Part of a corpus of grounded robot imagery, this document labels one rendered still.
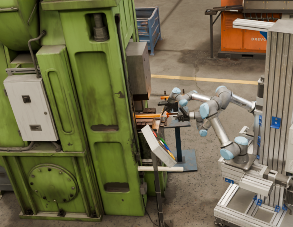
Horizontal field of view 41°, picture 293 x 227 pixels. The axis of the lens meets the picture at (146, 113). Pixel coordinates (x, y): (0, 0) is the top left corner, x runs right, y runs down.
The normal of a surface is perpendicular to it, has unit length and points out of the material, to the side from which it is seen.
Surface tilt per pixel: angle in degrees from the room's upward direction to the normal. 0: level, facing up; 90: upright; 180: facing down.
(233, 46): 90
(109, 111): 89
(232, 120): 0
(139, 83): 90
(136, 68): 90
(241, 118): 0
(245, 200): 0
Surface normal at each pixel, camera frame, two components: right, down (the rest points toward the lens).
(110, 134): -0.15, 0.55
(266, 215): -0.11, -0.83
